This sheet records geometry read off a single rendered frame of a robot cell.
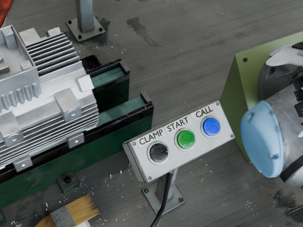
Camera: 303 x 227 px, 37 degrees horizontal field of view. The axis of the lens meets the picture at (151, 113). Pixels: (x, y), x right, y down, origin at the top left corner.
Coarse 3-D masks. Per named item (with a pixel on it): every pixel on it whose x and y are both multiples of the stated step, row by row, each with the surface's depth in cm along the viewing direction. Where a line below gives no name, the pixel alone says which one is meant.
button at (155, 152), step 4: (156, 144) 70; (160, 144) 70; (152, 148) 70; (156, 148) 70; (160, 148) 70; (164, 148) 70; (152, 152) 70; (156, 152) 70; (160, 152) 70; (164, 152) 70; (152, 156) 70; (156, 156) 70; (160, 156) 70; (164, 156) 70; (156, 160) 70; (160, 160) 70; (164, 160) 70
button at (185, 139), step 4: (180, 132) 72; (184, 132) 72; (188, 132) 72; (180, 136) 71; (184, 136) 72; (188, 136) 72; (192, 136) 72; (180, 140) 71; (184, 140) 71; (188, 140) 72; (192, 140) 72; (180, 144) 71; (184, 144) 71; (188, 144) 72; (192, 144) 72; (184, 148) 72; (188, 148) 72
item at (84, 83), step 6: (48, 30) 80; (54, 30) 80; (48, 36) 81; (78, 78) 74; (84, 78) 75; (90, 78) 75; (78, 84) 75; (84, 84) 75; (90, 84) 75; (84, 90) 75; (0, 168) 79
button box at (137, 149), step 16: (192, 112) 73; (208, 112) 74; (160, 128) 71; (176, 128) 72; (192, 128) 73; (224, 128) 75; (128, 144) 70; (144, 144) 70; (176, 144) 72; (208, 144) 74; (144, 160) 70; (176, 160) 71; (144, 176) 70; (160, 176) 70
